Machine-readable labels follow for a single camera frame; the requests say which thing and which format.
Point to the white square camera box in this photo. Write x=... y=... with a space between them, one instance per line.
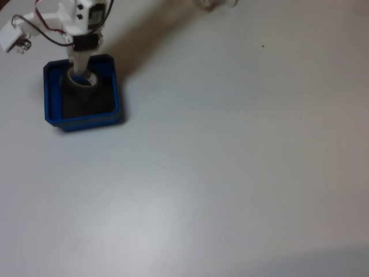
x=8 y=36

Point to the blue plastic box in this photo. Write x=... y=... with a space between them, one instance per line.
x=52 y=111

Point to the black pad box liner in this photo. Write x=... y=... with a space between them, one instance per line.
x=101 y=101

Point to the black tape roll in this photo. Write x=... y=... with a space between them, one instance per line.
x=78 y=93

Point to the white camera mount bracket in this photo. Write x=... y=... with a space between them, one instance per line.
x=29 y=27

